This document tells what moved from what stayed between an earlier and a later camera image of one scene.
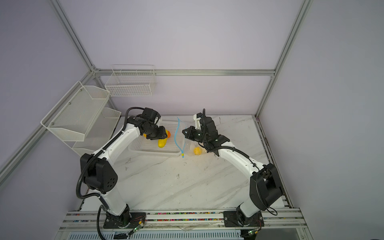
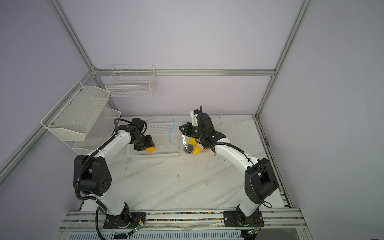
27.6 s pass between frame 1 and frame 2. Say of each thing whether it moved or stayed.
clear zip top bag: moved
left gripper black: moved
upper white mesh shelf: stayed
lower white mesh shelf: stayed
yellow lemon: stayed
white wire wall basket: stayed
